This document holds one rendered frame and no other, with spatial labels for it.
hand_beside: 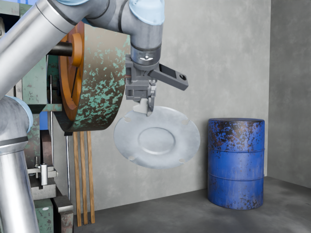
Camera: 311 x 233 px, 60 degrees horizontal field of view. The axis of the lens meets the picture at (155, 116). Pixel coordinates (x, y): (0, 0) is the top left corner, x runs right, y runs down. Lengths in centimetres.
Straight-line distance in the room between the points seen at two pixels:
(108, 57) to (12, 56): 55
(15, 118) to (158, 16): 43
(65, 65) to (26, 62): 115
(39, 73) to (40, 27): 74
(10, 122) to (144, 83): 35
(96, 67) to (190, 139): 45
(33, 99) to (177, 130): 67
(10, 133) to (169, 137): 47
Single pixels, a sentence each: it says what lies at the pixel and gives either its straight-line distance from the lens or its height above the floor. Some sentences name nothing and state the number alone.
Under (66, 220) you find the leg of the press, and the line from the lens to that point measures 121.
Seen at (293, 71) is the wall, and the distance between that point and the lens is 395.
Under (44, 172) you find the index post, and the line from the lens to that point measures 130.
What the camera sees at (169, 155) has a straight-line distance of 95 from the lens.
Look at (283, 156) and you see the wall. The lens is 407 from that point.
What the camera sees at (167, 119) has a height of 102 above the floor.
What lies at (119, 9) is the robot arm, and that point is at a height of 127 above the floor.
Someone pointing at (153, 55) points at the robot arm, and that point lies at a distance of 65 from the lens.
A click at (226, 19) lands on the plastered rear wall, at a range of 368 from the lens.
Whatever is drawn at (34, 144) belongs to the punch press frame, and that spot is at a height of 84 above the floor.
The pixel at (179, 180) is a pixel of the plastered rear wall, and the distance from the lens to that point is 322.
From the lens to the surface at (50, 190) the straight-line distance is 132.
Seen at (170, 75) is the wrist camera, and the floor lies 114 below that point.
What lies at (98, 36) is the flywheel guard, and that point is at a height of 131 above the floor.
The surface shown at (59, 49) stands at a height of 132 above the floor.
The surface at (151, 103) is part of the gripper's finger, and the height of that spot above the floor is 107.
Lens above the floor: 107
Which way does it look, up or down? 3 degrees down
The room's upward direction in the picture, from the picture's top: straight up
